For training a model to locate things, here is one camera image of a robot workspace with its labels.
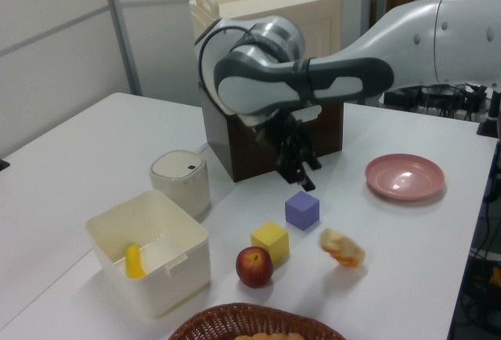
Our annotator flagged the brown wicker basket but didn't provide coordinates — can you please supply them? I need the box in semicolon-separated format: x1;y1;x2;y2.
167;302;348;340

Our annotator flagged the red apple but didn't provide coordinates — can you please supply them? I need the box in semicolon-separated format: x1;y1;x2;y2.
235;246;275;289

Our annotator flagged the cream plastic cabinet with handles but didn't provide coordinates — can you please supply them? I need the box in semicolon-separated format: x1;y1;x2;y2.
188;0;345;59

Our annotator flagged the black stand clamp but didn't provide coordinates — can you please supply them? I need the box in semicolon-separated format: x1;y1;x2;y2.
475;91;501;138

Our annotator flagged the small white lidded bin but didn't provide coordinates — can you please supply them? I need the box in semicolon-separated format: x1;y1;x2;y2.
149;149;211;219

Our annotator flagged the large toasted bread roll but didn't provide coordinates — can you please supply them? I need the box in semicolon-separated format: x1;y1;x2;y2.
318;227;366;269

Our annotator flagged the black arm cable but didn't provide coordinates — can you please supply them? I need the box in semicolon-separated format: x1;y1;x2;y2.
198;26;255;94

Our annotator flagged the white plastic open box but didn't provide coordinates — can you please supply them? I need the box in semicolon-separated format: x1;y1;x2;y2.
85;190;212;320

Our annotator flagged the yellow toy banana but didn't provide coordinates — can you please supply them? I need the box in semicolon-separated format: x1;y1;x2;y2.
124;242;148;280

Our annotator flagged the black cable bundle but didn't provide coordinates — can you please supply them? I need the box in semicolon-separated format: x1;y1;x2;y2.
382;82;495;122

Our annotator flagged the dark brown wooden box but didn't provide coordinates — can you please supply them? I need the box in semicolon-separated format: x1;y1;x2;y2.
197;79;345;183

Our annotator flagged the yellow foam cube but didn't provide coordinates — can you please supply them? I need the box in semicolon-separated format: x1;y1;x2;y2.
250;220;290;266

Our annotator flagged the pink plastic plate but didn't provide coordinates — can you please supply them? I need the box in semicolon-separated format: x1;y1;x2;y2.
364;153;446;203

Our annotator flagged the small toasted bread roll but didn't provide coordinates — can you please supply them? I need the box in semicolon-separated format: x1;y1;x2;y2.
234;331;303;340

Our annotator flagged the purple foam cube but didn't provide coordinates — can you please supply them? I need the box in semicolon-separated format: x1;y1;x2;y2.
284;190;321;232

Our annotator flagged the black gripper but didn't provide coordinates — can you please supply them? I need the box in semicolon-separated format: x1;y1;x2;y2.
256;109;323;193

